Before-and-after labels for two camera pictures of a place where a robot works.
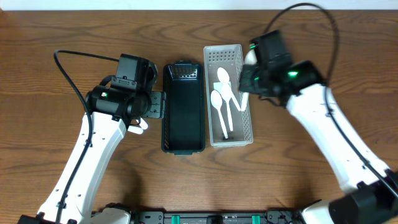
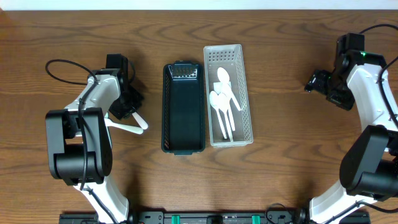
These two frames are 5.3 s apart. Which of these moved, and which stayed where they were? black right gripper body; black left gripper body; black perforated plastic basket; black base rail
Moved: black right gripper body; black left gripper body
Stayed: black perforated plastic basket; black base rail
